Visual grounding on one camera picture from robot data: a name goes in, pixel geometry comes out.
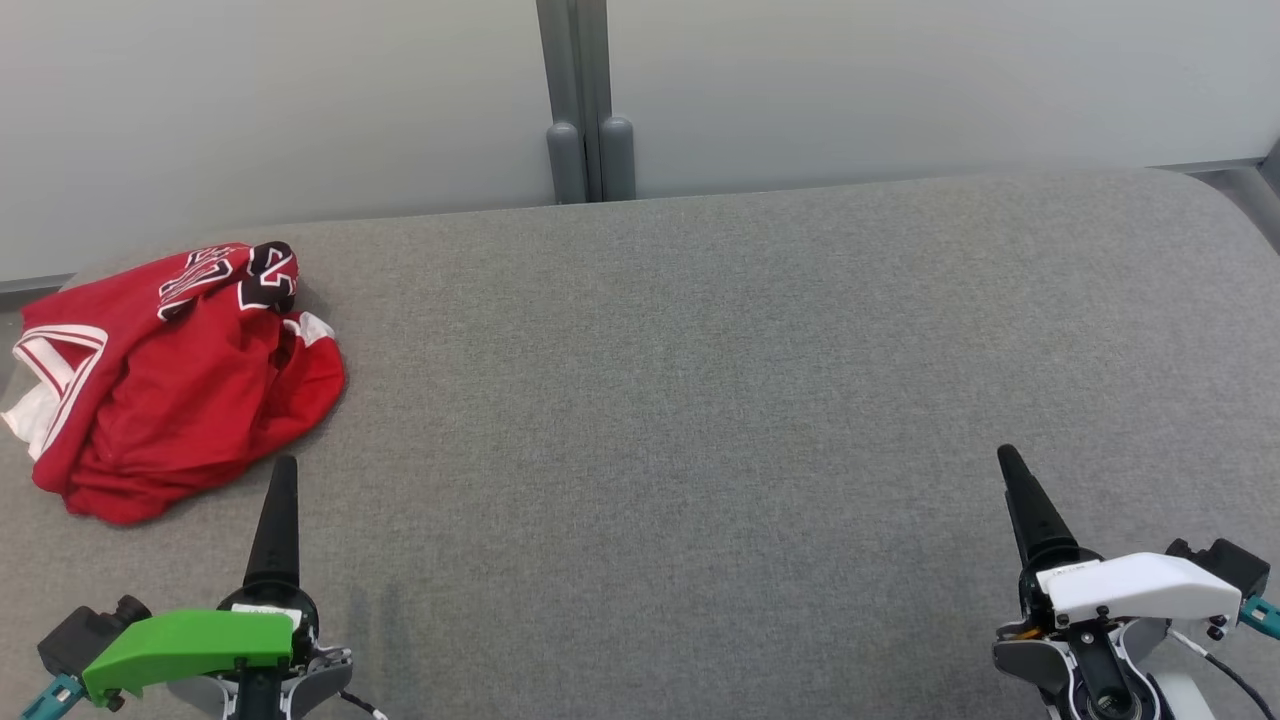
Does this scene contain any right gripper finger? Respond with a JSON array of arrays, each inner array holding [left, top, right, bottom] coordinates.
[[997, 445, 1081, 567]]

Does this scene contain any grey fabric sofa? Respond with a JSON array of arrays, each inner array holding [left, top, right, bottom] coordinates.
[[0, 168, 1280, 720]]

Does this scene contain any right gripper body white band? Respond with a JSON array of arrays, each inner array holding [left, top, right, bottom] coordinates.
[[1018, 545, 1243, 633]]

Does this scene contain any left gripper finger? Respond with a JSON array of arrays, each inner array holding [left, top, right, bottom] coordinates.
[[243, 455, 302, 592]]

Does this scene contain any left camera cable teal plug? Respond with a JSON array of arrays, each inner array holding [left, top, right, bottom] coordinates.
[[20, 674, 87, 720]]

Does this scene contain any grey wall base rail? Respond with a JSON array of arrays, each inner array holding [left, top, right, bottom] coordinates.
[[1150, 140, 1280, 251]]

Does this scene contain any red and white jersey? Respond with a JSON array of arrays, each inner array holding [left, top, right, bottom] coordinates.
[[0, 240, 348, 527]]

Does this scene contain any grey partition post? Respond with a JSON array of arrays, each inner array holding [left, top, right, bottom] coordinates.
[[535, 0, 638, 205]]

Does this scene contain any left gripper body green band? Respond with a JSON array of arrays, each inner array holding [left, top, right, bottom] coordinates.
[[82, 585, 320, 707]]

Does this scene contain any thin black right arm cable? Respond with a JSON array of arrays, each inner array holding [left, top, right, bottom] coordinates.
[[1168, 628, 1279, 720]]

